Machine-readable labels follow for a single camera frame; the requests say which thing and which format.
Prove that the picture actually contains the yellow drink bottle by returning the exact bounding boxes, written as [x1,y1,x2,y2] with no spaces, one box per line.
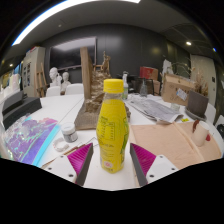
[95,78,130,174]

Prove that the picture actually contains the white plastic chair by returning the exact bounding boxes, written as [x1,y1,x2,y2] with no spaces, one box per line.
[45,85,62,98]
[214,114,224,130]
[64,83,85,96]
[204,103,218,125]

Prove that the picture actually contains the black wall screen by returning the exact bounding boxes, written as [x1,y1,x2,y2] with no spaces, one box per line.
[49,36,98,71]

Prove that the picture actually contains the small clear glass jar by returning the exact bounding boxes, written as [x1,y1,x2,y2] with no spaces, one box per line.
[170,102,181,113]

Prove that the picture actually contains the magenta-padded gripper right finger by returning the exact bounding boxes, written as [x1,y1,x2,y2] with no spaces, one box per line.
[129,142,179,187]

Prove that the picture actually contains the red box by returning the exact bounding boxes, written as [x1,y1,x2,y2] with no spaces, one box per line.
[139,66,159,81]

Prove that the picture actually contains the small white ring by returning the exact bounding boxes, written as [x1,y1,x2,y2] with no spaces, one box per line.
[52,137,70,153]

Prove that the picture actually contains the purple patterned painting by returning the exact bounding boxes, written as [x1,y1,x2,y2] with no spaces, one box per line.
[3,114,62,167]

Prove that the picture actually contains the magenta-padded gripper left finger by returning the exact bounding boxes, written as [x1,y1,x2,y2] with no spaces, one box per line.
[44,142,95,187]

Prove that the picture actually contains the wooden easel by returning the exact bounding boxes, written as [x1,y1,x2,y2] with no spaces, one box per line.
[35,63,48,98]

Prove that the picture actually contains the black foam block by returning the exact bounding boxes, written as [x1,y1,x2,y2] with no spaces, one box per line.
[2,90,24,116]
[2,96,43,130]

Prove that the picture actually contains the dark clear spray bottle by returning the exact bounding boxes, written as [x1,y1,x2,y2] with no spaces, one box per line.
[139,78,149,98]

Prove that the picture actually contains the white cabinet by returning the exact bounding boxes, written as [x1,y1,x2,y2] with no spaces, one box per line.
[21,46,47,98]

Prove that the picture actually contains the long ceiling light strip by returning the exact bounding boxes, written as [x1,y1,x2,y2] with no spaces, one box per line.
[11,0,141,47]

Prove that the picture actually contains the grey newspaper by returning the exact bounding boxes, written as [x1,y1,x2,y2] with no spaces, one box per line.
[125,94,184,124]

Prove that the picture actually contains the white plaster bust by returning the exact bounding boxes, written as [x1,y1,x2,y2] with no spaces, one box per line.
[48,66,63,88]
[60,71,72,94]

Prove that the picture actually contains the spray bottle with green liquid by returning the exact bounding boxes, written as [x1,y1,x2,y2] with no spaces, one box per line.
[121,70,130,101]

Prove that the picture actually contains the small jar with white lid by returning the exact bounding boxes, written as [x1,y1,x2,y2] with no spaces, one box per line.
[60,121,79,144]

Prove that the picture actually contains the peach desk mat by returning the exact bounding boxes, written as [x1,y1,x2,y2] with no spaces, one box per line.
[129,120,223,188]

